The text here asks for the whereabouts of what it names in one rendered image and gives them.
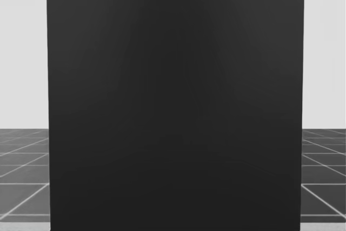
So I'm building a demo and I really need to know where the black screen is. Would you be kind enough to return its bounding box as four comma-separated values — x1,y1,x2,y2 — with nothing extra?
45,0,305,231

